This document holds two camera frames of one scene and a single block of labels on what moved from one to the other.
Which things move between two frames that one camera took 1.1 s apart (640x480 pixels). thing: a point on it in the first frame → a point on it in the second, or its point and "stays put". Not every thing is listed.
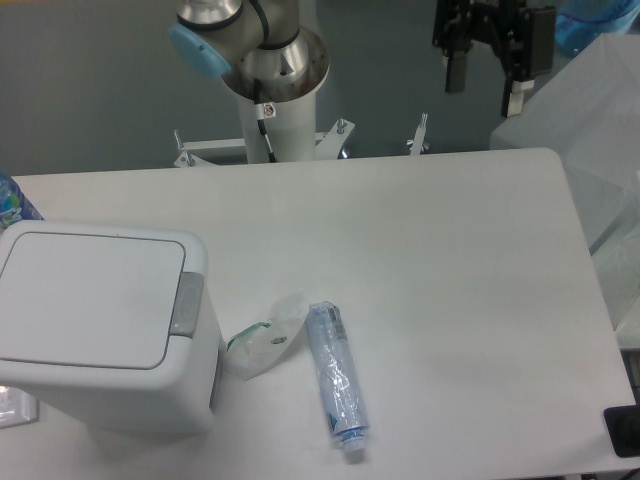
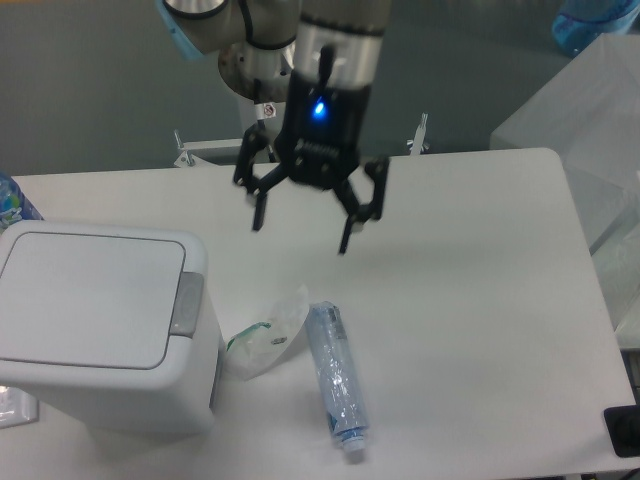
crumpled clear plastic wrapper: x=257 y=348 stays put
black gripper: x=526 y=37 → x=319 y=145
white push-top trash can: x=112 y=326 stays put
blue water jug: x=579 y=23 stays put
